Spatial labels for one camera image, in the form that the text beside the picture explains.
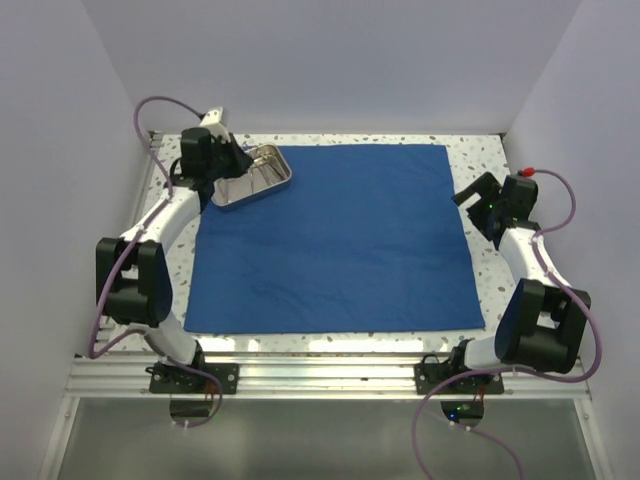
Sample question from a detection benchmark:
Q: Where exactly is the stainless steel instrument tray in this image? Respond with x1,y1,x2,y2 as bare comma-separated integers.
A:
211,143,293,211

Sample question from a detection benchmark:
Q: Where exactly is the blue surgical cloth wrap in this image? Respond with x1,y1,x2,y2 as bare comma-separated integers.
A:
185,144,484,335

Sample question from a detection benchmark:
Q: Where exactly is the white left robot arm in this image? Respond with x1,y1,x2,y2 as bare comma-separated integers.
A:
88,125,253,393

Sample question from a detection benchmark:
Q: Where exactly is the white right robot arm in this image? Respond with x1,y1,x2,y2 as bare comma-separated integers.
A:
445,168,591,393

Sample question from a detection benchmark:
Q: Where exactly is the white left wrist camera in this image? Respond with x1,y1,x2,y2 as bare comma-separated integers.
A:
199,106,226,135

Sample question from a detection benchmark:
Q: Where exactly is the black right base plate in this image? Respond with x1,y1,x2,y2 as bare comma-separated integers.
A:
413,353,505,395

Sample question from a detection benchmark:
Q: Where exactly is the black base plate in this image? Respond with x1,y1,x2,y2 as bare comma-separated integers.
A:
413,353,505,395
145,362,240,395

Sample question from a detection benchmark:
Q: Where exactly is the aluminium left side rail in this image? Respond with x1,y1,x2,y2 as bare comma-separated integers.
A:
92,130,164,357

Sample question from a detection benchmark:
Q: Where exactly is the aluminium rail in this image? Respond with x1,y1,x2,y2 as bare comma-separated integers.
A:
62,354,594,400
92,130,164,357

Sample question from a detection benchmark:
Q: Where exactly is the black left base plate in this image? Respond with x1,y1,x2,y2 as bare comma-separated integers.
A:
145,362,240,395

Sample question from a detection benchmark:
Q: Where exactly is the aluminium front rail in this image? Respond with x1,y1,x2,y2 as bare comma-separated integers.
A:
62,354,594,400

